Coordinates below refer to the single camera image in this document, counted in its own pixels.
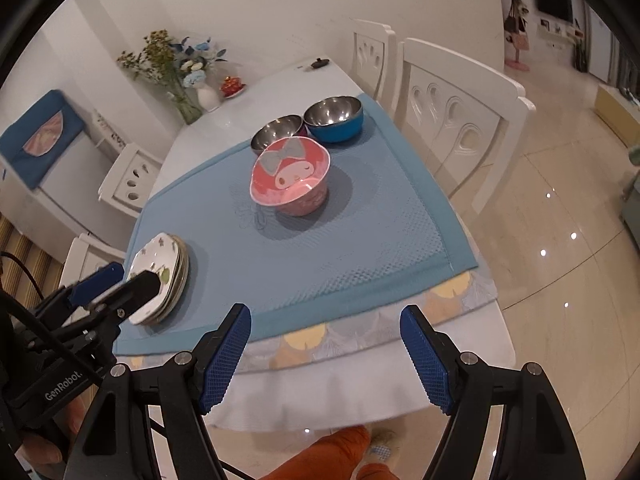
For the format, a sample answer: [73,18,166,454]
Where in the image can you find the green potted plant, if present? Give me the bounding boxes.
[572,40,591,73]

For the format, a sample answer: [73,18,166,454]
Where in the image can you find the red steel bowl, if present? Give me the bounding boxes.
[250,115,308,157]

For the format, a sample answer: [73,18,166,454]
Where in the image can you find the blue artificial flowers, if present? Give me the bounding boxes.
[172,35,228,88]

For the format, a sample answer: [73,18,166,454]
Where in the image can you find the blue cover cloth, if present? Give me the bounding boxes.
[0,90,86,191]

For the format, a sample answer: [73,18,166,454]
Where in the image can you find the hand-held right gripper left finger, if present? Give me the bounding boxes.
[75,302,252,480]

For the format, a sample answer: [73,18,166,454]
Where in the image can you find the checked slipper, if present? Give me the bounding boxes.
[367,440,396,462]

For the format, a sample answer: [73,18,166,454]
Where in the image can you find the pink coat stand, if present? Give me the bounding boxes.
[500,0,533,73]

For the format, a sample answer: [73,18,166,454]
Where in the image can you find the person's left hand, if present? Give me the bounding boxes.
[17,400,88,466]

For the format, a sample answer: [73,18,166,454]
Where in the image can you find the white appliance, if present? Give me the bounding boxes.
[0,125,121,241]

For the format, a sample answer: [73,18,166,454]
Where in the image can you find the blue steel bowl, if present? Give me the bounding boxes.
[303,95,364,144]

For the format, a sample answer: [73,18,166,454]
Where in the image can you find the light blue textured mat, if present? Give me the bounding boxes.
[112,92,478,356]

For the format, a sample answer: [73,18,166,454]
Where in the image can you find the dried yellow flower bouquet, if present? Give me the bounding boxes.
[117,30,181,101]

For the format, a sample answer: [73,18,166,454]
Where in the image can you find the beige ribbed curtain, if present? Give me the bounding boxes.
[0,212,66,321]

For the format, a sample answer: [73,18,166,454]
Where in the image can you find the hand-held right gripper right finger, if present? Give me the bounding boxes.
[399,304,586,480]

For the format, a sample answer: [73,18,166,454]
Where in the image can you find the white clover plate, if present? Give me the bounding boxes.
[150,239,187,324]

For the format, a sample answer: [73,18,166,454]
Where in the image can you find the person's orange trouser leg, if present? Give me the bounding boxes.
[260,425,401,480]

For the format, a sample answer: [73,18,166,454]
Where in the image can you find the white dining chair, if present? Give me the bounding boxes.
[60,232,128,286]
[352,19,397,111]
[98,142,163,218]
[397,37,537,213]

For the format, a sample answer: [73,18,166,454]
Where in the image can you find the white power strip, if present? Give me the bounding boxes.
[95,112,128,148]

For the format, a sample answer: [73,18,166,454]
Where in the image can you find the green sofa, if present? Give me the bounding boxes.
[620,145,640,251]

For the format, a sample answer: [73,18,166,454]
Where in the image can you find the stack of white floral plates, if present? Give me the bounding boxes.
[127,232,182,326]

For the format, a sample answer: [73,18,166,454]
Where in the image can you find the black cable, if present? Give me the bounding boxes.
[0,251,66,331]

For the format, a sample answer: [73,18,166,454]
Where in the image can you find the pink cartoon bowl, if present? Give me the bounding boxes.
[249,136,332,218]

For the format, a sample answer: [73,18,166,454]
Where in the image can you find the yellow low cabinet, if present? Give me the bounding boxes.
[595,82,640,148]

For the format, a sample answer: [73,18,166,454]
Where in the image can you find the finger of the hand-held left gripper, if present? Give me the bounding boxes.
[69,261,126,307]
[86,270,163,328]

